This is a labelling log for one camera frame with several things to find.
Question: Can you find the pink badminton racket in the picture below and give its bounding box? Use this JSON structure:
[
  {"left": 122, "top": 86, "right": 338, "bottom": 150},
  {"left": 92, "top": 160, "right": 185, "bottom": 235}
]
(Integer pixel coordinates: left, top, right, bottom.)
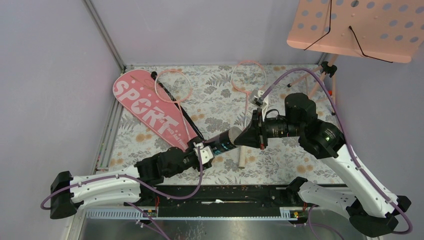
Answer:
[
  {"left": 230, "top": 60, "right": 268, "bottom": 169},
  {"left": 154, "top": 69, "right": 193, "bottom": 140}
]

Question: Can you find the pink perforated music stand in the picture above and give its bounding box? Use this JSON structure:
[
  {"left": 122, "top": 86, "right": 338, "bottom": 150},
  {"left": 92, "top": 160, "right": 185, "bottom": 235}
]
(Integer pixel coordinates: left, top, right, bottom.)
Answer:
[{"left": 286, "top": 0, "right": 424, "bottom": 98}]

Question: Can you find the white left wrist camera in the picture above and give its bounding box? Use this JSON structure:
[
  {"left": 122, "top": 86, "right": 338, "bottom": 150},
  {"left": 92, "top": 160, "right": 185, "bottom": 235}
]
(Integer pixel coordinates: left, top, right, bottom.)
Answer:
[{"left": 194, "top": 142, "right": 215, "bottom": 166}]

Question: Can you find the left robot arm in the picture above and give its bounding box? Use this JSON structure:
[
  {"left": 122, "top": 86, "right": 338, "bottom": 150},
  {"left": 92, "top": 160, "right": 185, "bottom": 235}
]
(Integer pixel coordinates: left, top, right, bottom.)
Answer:
[{"left": 41, "top": 142, "right": 214, "bottom": 220}]

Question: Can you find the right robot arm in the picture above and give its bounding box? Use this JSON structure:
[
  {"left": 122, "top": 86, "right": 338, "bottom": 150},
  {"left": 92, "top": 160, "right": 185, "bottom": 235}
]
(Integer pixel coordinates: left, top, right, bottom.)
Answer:
[{"left": 234, "top": 93, "right": 411, "bottom": 238}]

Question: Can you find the black shuttlecock tube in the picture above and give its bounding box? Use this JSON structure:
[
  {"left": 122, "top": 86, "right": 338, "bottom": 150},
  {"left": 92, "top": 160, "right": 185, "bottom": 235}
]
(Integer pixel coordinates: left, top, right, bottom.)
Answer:
[{"left": 204, "top": 126, "right": 242, "bottom": 155}]

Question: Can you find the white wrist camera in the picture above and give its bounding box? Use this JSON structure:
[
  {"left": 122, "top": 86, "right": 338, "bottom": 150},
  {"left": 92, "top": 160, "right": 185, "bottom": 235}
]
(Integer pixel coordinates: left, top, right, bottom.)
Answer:
[
  {"left": 194, "top": 142, "right": 215, "bottom": 166},
  {"left": 248, "top": 89, "right": 269, "bottom": 121}
]

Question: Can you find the floral patterned table mat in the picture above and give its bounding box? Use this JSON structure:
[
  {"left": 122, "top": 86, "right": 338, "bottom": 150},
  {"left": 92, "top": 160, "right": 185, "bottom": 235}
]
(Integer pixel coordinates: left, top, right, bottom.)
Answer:
[{"left": 99, "top": 65, "right": 341, "bottom": 185}]

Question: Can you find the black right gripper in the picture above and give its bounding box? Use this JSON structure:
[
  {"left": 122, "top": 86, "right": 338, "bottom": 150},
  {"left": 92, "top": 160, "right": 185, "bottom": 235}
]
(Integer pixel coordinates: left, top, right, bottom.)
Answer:
[{"left": 234, "top": 107, "right": 303, "bottom": 150}]

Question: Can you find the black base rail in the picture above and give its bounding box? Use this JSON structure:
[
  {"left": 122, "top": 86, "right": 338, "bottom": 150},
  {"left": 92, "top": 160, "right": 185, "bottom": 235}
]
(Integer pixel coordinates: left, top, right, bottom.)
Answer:
[{"left": 91, "top": 177, "right": 321, "bottom": 220}]

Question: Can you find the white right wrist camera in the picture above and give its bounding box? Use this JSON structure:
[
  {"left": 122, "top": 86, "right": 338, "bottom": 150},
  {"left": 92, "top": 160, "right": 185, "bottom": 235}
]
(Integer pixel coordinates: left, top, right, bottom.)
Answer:
[{"left": 248, "top": 89, "right": 269, "bottom": 121}]

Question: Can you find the pink sport racket bag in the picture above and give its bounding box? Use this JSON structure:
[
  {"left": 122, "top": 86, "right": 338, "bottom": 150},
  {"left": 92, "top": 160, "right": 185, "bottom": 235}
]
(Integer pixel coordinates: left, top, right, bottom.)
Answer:
[{"left": 112, "top": 69, "right": 201, "bottom": 150}]

